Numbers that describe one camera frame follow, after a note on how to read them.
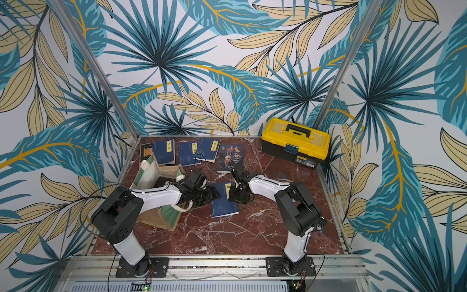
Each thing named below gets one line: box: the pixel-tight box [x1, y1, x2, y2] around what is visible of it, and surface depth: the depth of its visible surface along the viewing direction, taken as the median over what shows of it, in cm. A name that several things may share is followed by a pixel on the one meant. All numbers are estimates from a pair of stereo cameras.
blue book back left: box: [152, 139, 176, 167], surface depth 112 cm
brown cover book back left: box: [139, 142, 154, 164], surface depth 112 cm
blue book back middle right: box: [192, 138, 222, 164], surface depth 113 cm
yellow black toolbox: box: [260, 117, 331, 169], surface depth 100 cm
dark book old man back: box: [216, 144, 244, 173], surface depth 109 cm
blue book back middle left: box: [178, 141, 202, 168], surface depth 112 cm
